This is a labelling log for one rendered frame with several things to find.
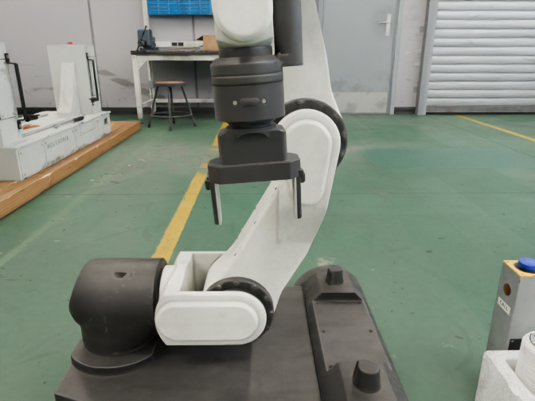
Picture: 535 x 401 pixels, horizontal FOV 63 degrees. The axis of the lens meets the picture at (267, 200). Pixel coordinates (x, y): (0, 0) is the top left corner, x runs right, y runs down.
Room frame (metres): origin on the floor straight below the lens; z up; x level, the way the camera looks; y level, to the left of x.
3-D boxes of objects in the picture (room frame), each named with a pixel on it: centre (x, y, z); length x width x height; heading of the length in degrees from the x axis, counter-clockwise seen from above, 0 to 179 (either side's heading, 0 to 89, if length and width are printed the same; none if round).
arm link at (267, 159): (0.56, 0.02, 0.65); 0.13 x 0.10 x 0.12; 93
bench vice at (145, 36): (4.78, 1.25, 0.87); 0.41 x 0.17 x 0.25; 1
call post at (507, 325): (0.83, -0.55, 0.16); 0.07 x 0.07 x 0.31; 1
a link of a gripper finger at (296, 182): (0.56, -0.04, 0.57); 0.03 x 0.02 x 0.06; 3
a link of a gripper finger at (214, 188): (0.55, 0.07, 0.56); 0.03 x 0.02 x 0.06; 3
